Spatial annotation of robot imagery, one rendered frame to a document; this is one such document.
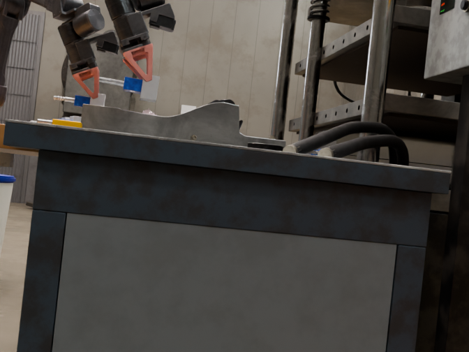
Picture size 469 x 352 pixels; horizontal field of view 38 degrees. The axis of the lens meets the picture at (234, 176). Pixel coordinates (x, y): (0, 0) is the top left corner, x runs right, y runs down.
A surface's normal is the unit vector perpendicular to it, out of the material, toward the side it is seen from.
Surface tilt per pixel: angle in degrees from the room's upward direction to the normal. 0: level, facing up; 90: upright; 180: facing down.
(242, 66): 90
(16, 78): 90
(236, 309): 90
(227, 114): 90
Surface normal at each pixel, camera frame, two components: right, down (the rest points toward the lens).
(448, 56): -0.98, -0.11
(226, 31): 0.08, 0.00
